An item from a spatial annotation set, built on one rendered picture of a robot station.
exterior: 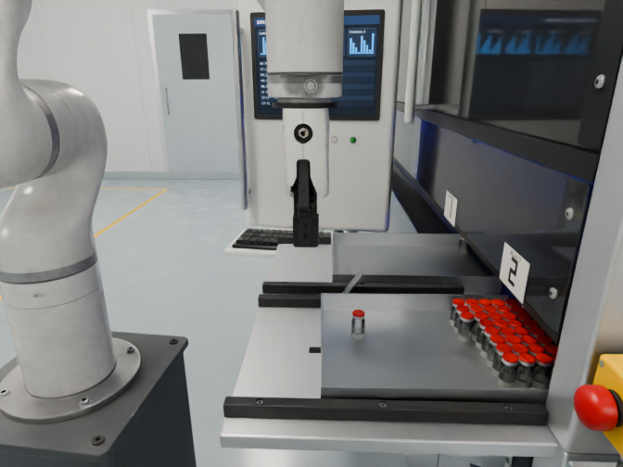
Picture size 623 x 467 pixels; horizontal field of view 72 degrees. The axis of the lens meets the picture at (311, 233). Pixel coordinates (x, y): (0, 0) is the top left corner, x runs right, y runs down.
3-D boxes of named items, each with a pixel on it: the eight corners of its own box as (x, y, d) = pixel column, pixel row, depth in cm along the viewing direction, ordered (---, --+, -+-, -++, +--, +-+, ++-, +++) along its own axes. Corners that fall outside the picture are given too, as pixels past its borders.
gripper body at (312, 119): (339, 94, 44) (336, 201, 48) (336, 93, 54) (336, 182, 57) (266, 94, 44) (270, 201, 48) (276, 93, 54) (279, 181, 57)
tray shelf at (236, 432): (456, 246, 117) (456, 240, 116) (624, 459, 51) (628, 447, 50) (280, 244, 118) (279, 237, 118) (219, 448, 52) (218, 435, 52)
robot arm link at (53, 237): (-29, 282, 53) (-87, 78, 46) (63, 233, 71) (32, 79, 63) (64, 284, 53) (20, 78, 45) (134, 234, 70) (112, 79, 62)
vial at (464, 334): (468, 335, 72) (472, 310, 70) (473, 343, 69) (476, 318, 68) (455, 335, 72) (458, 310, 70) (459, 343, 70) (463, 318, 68)
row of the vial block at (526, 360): (486, 321, 76) (489, 298, 74) (533, 390, 59) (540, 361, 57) (473, 321, 76) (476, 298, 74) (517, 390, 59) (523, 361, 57)
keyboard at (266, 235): (365, 239, 138) (365, 232, 137) (363, 256, 125) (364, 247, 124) (245, 233, 144) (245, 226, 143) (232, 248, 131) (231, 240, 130)
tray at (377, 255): (463, 246, 111) (464, 233, 110) (501, 293, 87) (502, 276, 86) (331, 245, 112) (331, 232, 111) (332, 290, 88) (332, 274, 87)
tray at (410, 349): (504, 311, 79) (507, 295, 78) (586, 413, 55) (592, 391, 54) (321, 309, 80) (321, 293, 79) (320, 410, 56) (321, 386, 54)
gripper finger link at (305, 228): (318, 200, 50) (318, 255, 52) (318, 194, 53) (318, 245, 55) (290, 200, 50) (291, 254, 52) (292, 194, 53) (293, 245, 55)
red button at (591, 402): (603, 410, 42) (613, 375, 41) (630, 442, 39) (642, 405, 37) (565, 409, 42) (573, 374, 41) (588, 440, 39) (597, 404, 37)
